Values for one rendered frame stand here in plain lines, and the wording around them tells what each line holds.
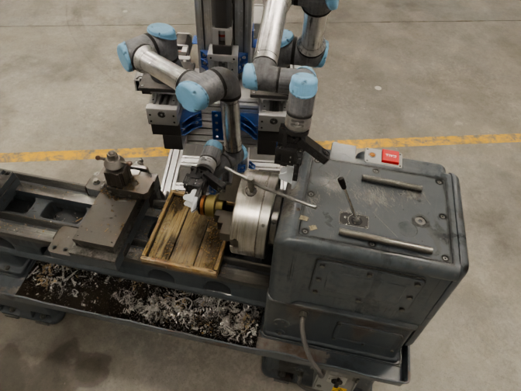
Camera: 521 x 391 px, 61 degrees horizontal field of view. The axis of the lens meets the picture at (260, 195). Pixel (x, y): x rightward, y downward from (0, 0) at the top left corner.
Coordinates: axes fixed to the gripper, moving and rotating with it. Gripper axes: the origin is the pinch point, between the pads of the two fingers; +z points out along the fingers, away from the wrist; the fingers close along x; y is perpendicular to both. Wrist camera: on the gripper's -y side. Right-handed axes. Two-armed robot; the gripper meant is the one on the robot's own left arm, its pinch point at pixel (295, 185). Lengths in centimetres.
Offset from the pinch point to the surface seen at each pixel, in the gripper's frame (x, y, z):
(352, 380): -1, -38, 96
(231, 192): -10.5, 22.6, 14.7
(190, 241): -10, 38, 42
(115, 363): -7, 77, 134
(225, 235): 3.7, 20.5, 23.0
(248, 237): 5.7, 12.4, 20.3
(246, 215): 3.1, 14.0, 13.1
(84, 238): 5, 74, 37
